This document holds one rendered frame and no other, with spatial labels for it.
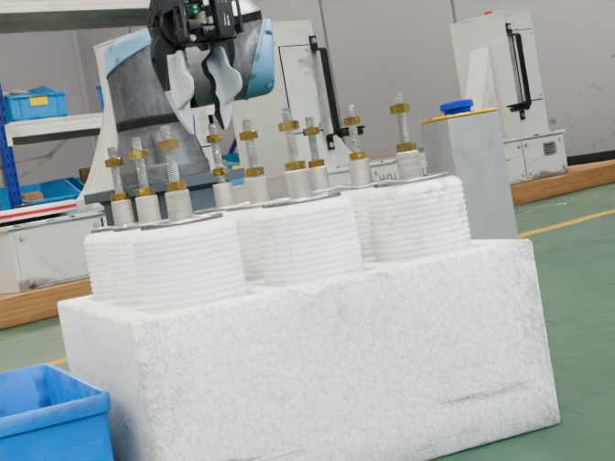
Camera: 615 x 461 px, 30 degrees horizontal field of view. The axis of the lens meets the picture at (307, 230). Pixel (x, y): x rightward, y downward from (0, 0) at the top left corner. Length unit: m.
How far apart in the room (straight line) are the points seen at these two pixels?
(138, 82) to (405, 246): 0.77
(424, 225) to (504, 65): 3.89
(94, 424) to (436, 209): 0.37
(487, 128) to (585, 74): 5.71
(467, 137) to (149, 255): 0.48
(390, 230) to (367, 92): 7.10
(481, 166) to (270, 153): 2.73
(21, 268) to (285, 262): 2.25
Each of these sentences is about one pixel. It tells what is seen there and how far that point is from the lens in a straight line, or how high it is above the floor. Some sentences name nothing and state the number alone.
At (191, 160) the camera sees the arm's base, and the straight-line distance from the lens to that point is 1.75.
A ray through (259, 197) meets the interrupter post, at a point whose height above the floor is 0.26.
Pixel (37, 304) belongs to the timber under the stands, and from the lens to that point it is 3.19.
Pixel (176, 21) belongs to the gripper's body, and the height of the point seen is 0.46.
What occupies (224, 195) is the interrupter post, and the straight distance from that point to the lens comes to 1.29.
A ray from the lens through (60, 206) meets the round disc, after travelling 3.45.
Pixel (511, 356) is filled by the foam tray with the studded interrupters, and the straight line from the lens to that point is 1.10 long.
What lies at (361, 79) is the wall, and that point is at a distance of 8.22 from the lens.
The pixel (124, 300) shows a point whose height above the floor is 0.18.
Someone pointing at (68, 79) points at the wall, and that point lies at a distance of 10.92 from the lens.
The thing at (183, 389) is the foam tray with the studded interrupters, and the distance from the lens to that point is 0.97.
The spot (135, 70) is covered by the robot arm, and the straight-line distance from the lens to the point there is 1.76.
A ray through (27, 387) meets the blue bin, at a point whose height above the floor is 0.10.
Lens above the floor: 0.28
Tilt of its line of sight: 3 degrees down
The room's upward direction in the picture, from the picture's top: 10 degrees counter-clockwise
